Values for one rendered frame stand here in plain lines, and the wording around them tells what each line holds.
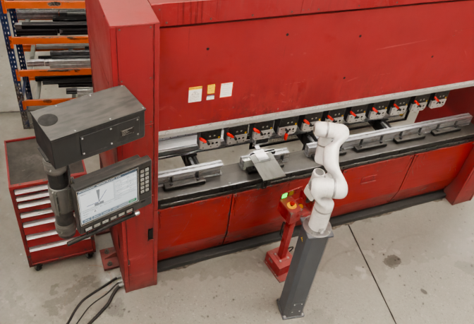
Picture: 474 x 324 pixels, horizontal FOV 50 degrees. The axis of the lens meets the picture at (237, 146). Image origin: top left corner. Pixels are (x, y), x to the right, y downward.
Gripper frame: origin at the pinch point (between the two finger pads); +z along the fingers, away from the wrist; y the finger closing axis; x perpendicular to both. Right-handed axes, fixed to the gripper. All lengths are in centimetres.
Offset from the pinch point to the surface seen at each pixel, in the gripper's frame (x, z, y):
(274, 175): -20.1, -14.0, -21.1
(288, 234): -7.1, 40.2, 0.1
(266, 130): -18, -37, -44
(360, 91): 55, -60, -36
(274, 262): -14, 73, 2
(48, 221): -169, 29, -76
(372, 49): 53, -96, -39
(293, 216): -12.1, 9.9, 2.8
